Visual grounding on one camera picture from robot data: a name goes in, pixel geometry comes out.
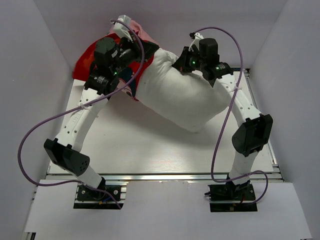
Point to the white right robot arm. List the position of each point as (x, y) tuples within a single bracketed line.
[(254, 128)]

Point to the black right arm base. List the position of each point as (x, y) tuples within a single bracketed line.
[(230, 198)]

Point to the white pillow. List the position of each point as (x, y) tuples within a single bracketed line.
[(187, 100)]

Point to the red patterned pillowcase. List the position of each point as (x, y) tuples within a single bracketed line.
[(81, 70)]

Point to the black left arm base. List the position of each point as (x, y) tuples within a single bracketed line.
[(87, 199)]

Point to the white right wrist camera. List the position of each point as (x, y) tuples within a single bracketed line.
[(196, 37)]

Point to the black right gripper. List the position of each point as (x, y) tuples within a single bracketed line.
[(181, 64)]

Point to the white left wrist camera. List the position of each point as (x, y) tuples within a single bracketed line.
[(121, 30)]

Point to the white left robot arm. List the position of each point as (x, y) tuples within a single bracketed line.
[(65, 149)]

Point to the blue right corner sticker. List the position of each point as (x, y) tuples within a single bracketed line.
[(236, 69)]

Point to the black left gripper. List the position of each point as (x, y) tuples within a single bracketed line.
[(125, 41)]

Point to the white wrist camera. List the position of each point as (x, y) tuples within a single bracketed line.
[(121, 30), (196, 37)]

